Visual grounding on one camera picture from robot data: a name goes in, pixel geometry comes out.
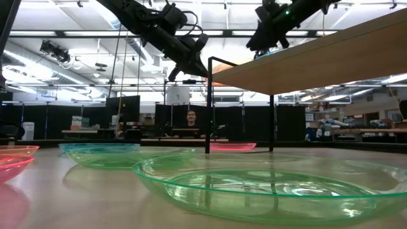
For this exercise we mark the white trash bin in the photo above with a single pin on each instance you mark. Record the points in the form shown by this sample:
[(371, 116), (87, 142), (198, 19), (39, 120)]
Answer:
[(28, 131)]

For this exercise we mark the black partition panel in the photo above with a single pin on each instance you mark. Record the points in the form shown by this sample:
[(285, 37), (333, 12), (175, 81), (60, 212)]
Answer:
[(127, 111)]

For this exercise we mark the black ceiling spotlight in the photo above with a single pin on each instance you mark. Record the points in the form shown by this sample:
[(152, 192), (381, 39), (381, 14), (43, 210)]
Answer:
[(55, 52)]

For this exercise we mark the black overhead frame beam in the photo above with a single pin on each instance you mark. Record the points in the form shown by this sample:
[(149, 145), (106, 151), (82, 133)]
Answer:
[(227, 33)]

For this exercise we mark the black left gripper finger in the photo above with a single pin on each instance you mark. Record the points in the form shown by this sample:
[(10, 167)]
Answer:
[(198, 70), (174, 73)]

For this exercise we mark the wooden shelf with black legs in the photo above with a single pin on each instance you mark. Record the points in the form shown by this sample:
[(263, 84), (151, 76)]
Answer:
[(318, 60)]

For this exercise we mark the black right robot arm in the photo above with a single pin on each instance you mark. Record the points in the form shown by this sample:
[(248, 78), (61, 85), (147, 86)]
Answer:
[(311, 8)]

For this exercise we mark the wooden background table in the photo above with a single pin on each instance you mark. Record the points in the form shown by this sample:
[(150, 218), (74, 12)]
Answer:
[(82, 131), (365, 130)]

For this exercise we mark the seated person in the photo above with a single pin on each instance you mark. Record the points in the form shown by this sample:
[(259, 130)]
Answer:
[(191, 118)]

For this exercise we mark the pink translucent plastic plate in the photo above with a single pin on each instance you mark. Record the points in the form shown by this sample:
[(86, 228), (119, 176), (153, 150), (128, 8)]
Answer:
[(235, 146), (9, 168)]

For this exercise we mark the black office chair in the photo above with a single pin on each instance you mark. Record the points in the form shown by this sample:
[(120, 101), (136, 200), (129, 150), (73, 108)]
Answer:
[(11, 132)]

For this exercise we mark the green translucent plastic plate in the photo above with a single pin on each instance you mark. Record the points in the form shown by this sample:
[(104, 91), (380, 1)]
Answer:
[(254, 203), (111, 160)]

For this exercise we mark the white hanging sign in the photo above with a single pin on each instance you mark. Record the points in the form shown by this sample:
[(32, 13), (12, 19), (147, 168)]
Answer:
[(178, 95)]

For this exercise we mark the wide black partition curtain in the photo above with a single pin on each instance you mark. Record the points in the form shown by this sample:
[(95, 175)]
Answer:
[(254, 124)]

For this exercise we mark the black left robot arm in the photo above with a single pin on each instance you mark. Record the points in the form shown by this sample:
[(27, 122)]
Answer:
[(136, 16)]

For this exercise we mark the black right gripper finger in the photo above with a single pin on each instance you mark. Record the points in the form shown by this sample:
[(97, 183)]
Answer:
[(283, 43), (258, 41)]

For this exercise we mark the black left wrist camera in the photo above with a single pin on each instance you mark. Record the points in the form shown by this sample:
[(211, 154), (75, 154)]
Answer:
[(202, 42)]

